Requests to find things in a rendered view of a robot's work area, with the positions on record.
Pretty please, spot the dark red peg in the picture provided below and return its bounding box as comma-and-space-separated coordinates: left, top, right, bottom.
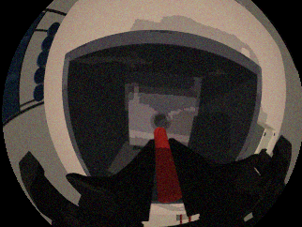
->
155, 128, 182, 202

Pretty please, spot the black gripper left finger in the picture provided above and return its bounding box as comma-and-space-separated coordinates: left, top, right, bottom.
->
67, 140, 156, 222

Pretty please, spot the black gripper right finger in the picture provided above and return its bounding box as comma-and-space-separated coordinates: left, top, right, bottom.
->
169, 137, 260, 217

